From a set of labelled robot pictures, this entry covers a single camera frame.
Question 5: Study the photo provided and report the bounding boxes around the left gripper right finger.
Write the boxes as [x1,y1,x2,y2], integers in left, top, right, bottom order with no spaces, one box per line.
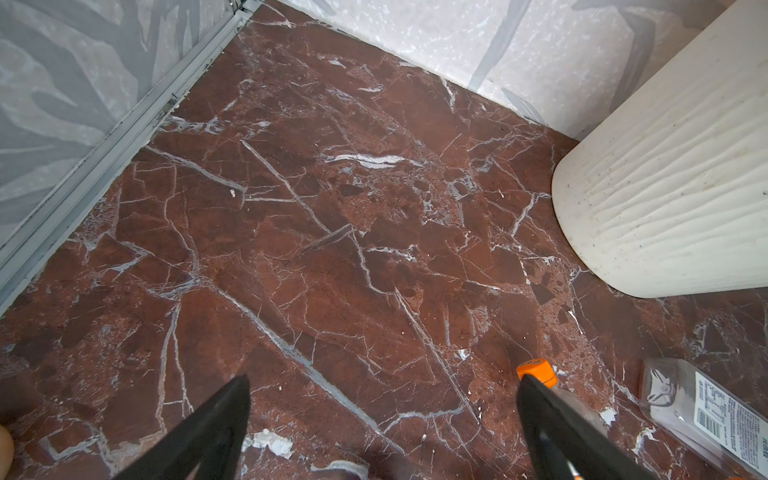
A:
[516,375,653,480]

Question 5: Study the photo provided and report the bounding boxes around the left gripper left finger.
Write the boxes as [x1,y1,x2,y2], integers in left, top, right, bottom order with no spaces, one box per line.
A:
[116,375,251,479]

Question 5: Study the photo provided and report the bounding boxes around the white ribbed waste bin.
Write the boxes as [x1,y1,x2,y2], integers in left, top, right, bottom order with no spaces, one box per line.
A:
[552,1,767,298]

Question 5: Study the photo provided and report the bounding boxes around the bottle white label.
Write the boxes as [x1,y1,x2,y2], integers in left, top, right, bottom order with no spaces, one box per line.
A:
[638,358,767,479]

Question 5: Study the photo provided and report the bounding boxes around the orange label bottle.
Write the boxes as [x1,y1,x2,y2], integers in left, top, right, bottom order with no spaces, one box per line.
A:
[516,358,608,437]

